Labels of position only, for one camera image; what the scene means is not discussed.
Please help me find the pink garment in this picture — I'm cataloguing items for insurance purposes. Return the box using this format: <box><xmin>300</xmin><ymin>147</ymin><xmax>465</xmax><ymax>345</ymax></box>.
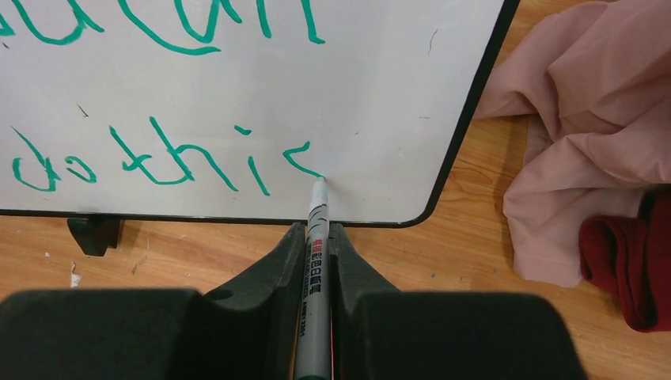
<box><xmin>476</xmin><ymin>1</ymin><xmax>670</xmax><ymax>287</ymax></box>

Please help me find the white whiteboard marker pen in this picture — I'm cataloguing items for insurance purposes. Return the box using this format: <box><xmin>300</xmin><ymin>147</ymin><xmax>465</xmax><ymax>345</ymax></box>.
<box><xmin>294</xmin><ymin>177</ymin><xmax>332</xmax><ymax>379</ymax></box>

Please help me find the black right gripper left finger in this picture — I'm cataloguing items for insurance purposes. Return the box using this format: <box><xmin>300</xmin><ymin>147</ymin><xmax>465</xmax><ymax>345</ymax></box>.
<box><xmin>1</xmin><ymin>223</ymin><xmax>305</xmax><ymax>379</ymax></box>

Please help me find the red shirt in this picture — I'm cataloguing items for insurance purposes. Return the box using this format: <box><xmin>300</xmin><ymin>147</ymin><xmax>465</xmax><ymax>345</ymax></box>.
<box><xmin>578</xmin><ymin>191</ymin><xmax>670</xmax><ymax>333</ymax></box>

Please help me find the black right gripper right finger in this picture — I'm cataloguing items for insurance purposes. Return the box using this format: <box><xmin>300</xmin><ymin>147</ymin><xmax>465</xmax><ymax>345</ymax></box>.
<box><xmin>328</xmin><ymin>224</ymin><xmax>587</xmax><ymax>379</ymax></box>

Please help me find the white whiteboard black frame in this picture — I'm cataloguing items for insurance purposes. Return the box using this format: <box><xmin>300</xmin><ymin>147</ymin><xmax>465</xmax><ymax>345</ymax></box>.
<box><xmin>1</xmin><ymin>1</ymin><xmax>518</xmax><ymax>228</ymax></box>

